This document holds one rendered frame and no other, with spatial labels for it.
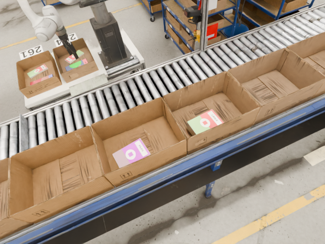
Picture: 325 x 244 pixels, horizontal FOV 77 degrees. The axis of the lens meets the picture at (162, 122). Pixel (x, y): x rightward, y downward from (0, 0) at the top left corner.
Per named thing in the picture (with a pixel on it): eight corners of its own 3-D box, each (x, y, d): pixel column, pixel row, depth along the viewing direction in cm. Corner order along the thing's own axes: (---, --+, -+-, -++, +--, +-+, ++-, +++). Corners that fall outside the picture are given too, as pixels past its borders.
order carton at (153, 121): (165, 114, 122) (161, 95, 108) (187, 155, 106) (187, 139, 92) (101, 141, 117) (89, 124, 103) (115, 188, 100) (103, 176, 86)
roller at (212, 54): (204, 50, 174) (206, 53, 178) (241, 90, 145) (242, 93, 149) (209, 46, 173) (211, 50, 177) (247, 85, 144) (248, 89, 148)
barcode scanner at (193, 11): (182, 21, 156) (184, 7, 147) (196, 18, 159) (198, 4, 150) (186, 25, 152) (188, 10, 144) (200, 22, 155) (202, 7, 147)
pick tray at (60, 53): (87, 46, 193) (82, 37, 184) (99, 69, 172) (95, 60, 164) (57, 58, 187) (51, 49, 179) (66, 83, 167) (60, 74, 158)
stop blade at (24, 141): (28, 120, 153) (20, 113, 145) (30, 175, 127) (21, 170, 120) (27, 121, 152) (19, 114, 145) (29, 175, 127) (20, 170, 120)
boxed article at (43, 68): (28, 74, 177) (26, 73, 176) (45, 65, 183) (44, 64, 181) (31, 79, 174) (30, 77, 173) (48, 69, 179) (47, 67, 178)
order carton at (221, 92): (222, 91, 128) (226, 69, 114) (252, 126, 111) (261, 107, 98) (165, 114, 122) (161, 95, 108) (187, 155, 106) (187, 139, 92)
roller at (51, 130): (53, 110, 158) (50, 106, 154) (62, 168, 130) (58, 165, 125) (47, 112, 158) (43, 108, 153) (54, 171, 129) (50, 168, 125)
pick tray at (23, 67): (54, 59, 187) (48, 49, 179) (62, 84, 166) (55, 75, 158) (23, 70, 182) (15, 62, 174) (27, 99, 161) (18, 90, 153)
